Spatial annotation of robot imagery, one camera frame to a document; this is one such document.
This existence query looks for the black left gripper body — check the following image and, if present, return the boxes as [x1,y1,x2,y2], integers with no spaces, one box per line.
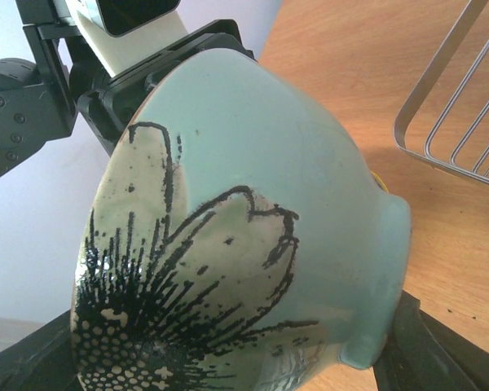
[76,19,255,154]

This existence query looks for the celadon green flower bowl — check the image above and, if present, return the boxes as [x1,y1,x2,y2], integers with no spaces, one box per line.
[70,48,412,390]

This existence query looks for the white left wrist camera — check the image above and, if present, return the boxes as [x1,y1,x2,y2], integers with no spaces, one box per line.
[54,0,188,77]

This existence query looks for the chrome wire dish rack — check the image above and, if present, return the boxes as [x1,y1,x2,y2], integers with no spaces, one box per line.
[393,1,489,187]

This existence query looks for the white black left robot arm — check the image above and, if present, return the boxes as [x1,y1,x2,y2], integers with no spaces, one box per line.
[0,1,253,177]

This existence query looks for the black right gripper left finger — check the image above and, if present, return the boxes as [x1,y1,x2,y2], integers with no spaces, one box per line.
[0,311,82,391]

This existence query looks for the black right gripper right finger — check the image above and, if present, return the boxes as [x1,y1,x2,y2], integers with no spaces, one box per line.
[373,292,489,391]

